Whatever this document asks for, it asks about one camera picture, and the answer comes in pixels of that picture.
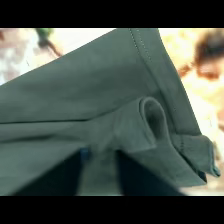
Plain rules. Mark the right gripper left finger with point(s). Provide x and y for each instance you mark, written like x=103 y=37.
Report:
x=60 y=178

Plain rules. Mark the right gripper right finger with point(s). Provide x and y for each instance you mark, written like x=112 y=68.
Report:
x=143 y=181

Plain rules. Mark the brown T-shirt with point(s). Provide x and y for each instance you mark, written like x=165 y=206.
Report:
x=100 y=86

